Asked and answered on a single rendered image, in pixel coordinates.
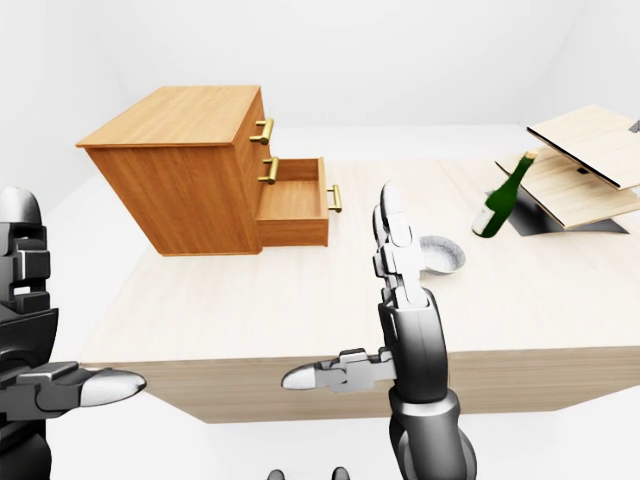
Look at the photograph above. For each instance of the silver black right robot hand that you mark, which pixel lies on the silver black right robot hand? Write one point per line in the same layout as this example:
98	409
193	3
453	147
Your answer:
417	340

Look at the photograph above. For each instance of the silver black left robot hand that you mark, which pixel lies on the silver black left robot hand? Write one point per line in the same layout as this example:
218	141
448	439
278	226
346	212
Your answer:
25	330

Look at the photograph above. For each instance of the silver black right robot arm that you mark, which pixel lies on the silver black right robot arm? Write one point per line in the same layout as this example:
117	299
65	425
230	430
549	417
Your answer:
430	440

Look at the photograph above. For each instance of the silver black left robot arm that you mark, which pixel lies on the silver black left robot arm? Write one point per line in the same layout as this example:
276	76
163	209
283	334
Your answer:
22	455

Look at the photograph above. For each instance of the pale grey patterned bowl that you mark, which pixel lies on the pale grey patterned bowl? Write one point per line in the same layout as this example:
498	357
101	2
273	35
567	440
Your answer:
445	255

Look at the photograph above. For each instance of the wooden cabinet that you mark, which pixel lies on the wooden cabinet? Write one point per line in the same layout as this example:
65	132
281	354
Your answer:
170	185

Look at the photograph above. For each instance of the small dark rounded shape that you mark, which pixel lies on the small dark rounded shape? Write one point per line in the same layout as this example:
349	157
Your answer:
276	475
341	474

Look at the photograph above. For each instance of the green wine bottle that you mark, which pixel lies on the green wine bottle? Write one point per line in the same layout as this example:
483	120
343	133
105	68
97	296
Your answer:
502	200

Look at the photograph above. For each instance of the open wooden drawer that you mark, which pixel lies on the open wooden drawer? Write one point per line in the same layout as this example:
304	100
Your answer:
292	231

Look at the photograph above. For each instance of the closed wooden drawer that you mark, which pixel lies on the closed wooden drawer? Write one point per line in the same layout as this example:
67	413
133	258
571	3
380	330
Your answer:
252	173
248	125

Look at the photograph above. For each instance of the pale wooden rack, black frame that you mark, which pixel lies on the pale wooden rack, black frame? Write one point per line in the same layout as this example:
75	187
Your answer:
590	145

